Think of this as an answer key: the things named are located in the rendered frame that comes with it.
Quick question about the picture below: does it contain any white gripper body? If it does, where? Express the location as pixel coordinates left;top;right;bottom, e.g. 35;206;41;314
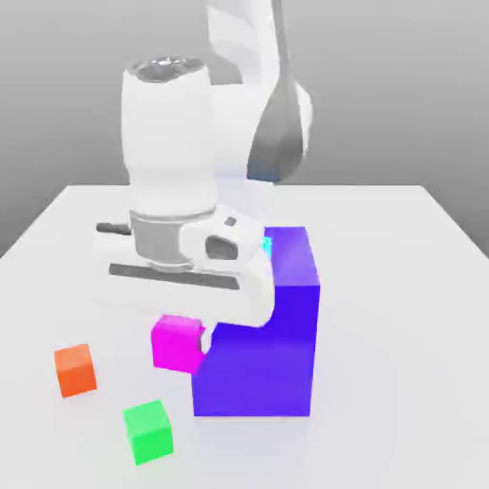
90;231;277;329

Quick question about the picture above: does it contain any small magenta cube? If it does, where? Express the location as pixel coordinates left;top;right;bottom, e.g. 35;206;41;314
151;313;206;375

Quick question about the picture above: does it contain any small green cube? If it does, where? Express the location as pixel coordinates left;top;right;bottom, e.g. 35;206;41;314
121;398;176;468

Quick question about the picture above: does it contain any small orange cube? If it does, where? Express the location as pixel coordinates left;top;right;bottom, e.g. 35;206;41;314
53;342;98;399

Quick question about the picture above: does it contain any large blue box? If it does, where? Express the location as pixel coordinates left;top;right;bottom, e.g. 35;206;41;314
191;225;321;418

